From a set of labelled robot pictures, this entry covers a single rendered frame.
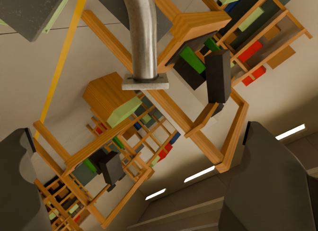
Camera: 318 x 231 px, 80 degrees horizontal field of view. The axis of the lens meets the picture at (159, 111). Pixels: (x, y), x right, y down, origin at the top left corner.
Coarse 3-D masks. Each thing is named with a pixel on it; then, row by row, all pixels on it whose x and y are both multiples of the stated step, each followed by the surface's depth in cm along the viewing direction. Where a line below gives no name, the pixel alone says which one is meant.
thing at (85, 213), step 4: (76, 200) 924; (80, 204) 925; (80, 208) 916; (76, 212) 898; (84, 212) 917; (88, 212) 927; (72, 216) 881; (84, 216) 907; (80, 220) 891; (84, 220) 899; (80, 224) 882
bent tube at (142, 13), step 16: (128, 0) 19; (144, 0) 19; (128, 16) 20; (144, 16) 19; (144, 32) 20; (144, 48) 21; (144, 64) 22; (128, 80) 23; (144, 80) 22; (160, 80) 23
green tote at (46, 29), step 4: (64, 0) 33; (60, 4) 33; (64, 4) 34; (60, 8) 34; (56, 12) 34; (60, 12) 34; (52, 16) 34; (56, 16) 34; (0, 20) 28; (52, 20) 34; (4, 24) 29; (48, 24) 34; (52, 24) 35; (44, 28) 35; (48, 28) 35; (44, 32) 35
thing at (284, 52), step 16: (240, 0) 503; (256, 16) 467; (288, 16) 434; (272, 32) 467; (304, 32) 432; (224, 48) 528; (256, 48) 497; (288, 48) 467; (240, 64) 526; (272, 64) 494; (240, 80) 539
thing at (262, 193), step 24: (264, 144) 9; (240, 168) 10; (264, 168) 8; (288, 168) 8; (240, 192) 7; (264, 192) 7; (288, 192) 7; (240, 216) 6; (264, 216) 6; (288, 216) 6; (312, 216) 6
